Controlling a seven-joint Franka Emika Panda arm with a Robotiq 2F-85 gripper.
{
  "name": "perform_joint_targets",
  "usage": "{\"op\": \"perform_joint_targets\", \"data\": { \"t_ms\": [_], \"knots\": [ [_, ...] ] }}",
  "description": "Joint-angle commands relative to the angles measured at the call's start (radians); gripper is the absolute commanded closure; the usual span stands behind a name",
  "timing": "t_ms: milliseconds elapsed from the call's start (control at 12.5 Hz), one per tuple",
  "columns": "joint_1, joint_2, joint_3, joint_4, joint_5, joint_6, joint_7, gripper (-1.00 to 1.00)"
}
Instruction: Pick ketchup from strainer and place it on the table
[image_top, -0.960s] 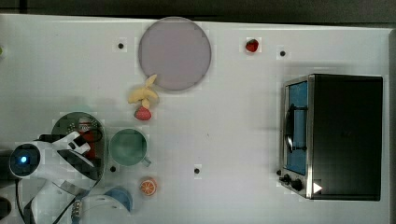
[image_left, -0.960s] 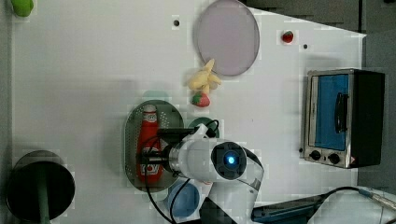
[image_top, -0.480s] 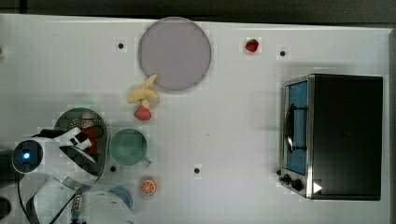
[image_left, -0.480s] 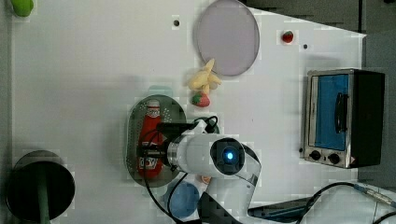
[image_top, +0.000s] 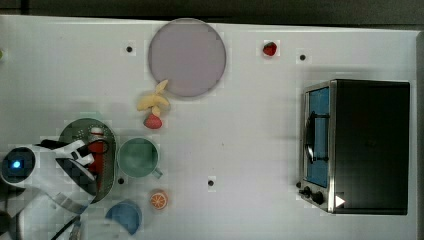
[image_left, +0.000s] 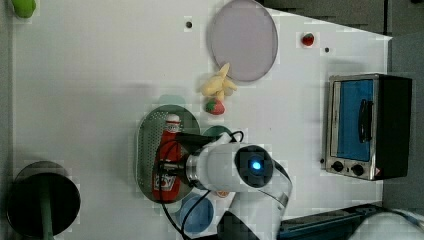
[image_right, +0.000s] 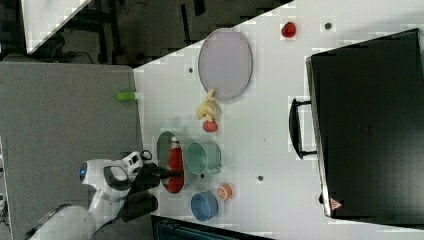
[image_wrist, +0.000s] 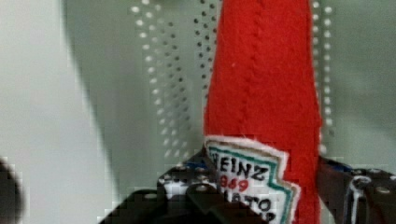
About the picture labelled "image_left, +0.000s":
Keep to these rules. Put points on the small red strawberry toy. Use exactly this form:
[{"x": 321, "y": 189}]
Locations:
[{"x": 308, "y": 39}]

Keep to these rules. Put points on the green oval strainer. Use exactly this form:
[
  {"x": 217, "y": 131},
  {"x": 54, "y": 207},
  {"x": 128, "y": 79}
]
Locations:
[{"x": 147, "y": 140}]

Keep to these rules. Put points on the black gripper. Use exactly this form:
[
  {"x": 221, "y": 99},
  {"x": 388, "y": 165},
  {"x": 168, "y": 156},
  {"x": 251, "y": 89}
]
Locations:
[{"x": 190, "y": 144}]

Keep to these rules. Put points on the green mug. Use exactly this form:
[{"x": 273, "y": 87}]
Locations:
[{"x": 216, "y": 132}]

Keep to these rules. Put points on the blue bowl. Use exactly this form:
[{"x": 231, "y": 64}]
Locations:
[{"x": 200, "y": 218}]

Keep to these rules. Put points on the black round pot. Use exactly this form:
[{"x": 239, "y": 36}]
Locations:
[{"x": 43, "y": 201}]

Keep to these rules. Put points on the orange slice toy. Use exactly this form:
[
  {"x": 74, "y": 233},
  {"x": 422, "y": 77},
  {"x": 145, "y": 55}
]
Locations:
[{"x": 222, "y": 194}]

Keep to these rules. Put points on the red plush ketchup bottle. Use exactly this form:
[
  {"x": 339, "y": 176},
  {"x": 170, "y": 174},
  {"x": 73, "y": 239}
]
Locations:
[{"x": 165, "y": 187}]

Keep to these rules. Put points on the yellow plush banana bunch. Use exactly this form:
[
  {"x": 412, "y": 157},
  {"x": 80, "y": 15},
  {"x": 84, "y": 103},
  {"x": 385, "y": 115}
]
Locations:
[{"x": 219, "y": 85}]

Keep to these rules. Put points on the blue metal rail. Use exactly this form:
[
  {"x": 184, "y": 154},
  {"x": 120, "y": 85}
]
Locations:
[{"x": 363, "y": 222}]

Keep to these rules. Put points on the grey round plate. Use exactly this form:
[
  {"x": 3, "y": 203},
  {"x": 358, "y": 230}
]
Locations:
[{"x": 244, "y": 35}]

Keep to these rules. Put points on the silver toaster oven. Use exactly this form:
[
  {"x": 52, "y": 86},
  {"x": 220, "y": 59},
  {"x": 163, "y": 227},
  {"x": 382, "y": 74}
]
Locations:
[{"x": 368, "y": 126}]

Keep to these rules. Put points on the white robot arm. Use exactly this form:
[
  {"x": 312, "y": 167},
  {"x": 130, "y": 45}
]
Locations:
[{"x": 260, "y": 185}]

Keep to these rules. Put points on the green cylinder object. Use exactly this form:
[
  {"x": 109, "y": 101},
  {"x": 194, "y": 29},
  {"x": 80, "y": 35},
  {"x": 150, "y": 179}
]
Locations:
[{"x": 24, "y": 8}]

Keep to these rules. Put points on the red plush strawberry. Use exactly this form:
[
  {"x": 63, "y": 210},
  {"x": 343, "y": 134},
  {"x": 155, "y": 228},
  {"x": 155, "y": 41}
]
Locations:
[{"x": 215, "y": 107}]

